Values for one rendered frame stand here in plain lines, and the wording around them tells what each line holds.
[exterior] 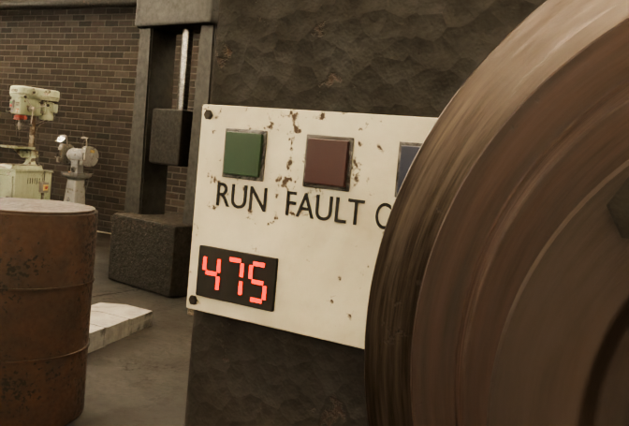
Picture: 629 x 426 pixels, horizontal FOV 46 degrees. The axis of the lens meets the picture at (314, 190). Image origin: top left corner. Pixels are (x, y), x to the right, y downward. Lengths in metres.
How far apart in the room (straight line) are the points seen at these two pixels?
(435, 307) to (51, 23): 9.81
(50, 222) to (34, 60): 7.36
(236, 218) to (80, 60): 9.06
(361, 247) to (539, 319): 0.28
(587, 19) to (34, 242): 2.76
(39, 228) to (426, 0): 2.55
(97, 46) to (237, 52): 8.82
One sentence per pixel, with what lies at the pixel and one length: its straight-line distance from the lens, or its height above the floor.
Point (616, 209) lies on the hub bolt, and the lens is 0.29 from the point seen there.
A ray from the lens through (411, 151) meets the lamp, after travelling 0.54.
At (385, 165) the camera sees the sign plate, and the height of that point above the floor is 1.20.
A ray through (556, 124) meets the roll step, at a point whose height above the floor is 1.23.
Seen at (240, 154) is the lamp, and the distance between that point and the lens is 0.62.
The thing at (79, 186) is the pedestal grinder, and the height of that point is 0.55.
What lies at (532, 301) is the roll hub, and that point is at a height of 1.16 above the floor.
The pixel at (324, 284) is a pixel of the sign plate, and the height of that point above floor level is 1.10.
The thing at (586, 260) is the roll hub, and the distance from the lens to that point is 0.30.
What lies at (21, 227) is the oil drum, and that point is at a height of 0.82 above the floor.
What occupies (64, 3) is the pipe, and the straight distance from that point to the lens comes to 9.54.
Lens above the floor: 1.21
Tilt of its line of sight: 3 degrees down
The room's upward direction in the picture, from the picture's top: 5 degrees clockwise
